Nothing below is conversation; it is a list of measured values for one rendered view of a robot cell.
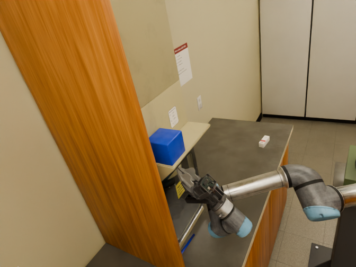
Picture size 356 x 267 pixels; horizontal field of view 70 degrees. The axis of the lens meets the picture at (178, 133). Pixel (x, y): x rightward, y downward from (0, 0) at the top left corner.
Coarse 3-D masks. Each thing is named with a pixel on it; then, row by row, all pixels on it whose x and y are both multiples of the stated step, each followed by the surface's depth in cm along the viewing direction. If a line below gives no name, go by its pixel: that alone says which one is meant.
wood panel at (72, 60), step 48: (0, 0) 76; (48, 0) 66; (96, 0) 59; (48, 48) 76; (96, 48) 66; (48, 96) 90; (96, 96) 77; (96, 144) 91; (144, 144) 78; (96, 192) 111; (144, 192) 92; (144, 240) 112
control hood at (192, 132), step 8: (184, 128) 112; (192, 128) 111; (200, 128) 109; (184, 136) 106; (192, 136) 105; (200, 136) 104; (184, 144) 101; (192, 144) 100; (184, 152) 96; (160, 168) 93; (168, 168) 90; (160, 176) 96
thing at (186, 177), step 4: (176, 168) 101; (180, 172) 101; (180, 176) 99; (184, 176) 99; (188, 176) 97; (180, 180) 100; (184, 180) 99; (188, 180) 99; (188, 184) 99; (192, 184) 98
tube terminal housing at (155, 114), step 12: (180, 84) 108; (156, 96) 95; (168, 96) 102; (180, 96) 110; (144, 108) 90; (156, 108) 96; (168, 108) 103; (180, 108) 111; (144, 120) 91; (156, 120) 97; (168, 120) 104; (180, 120) 112
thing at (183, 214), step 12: (192, 156) 123; (168, 180) 107; (168, 192) 108; (168, 204) 109; (180, 204) 118; (192, 204) 129; (180, 216) 120; (192, 216) 131; (180, 228) 121; (180, 240) 122
